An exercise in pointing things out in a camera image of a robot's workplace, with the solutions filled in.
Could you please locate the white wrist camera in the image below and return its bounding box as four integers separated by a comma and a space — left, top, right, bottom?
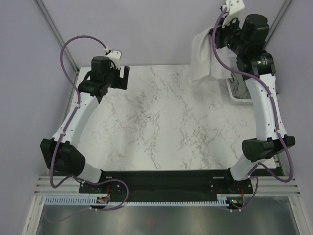
221, 0, 245, 27
103, 48, 122, 69

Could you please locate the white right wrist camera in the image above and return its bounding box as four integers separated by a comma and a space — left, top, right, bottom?
221, 0, 245, 27

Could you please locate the white t-shirt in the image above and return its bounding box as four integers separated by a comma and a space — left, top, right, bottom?
188, 27, 231, 83

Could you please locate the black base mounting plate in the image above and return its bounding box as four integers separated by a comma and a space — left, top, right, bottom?
79, 169, 253, 202

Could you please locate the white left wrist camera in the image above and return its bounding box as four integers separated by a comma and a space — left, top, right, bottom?
103, 48, 122, 69

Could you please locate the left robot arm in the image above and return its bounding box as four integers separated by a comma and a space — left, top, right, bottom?
40, 50, 130, 192

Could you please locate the aluminium rail frame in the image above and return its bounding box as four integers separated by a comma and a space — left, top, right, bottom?
35, 176, 301, 196

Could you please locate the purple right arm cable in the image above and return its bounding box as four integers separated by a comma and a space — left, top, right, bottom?
209, 7, 293, 212

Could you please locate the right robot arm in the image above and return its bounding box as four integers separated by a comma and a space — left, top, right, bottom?
211, 11, 295, 193

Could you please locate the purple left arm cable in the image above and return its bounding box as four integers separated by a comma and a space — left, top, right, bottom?
47, 35, 130, 223

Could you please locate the grey t-shirt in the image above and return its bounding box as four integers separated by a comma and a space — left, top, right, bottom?
229, 73, 251, 99

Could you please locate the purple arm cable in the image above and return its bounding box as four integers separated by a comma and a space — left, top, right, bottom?
47, 35, 130, 223
209, 7, 293, 212

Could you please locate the white slotted cable duct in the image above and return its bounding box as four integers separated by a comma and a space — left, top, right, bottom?
45, 196, 243, 207

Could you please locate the white plastic laundry basket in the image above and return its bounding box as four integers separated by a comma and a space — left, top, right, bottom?
226, 72, 252, 106

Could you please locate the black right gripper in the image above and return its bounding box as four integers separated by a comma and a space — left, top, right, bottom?
211, 13, 248, 56

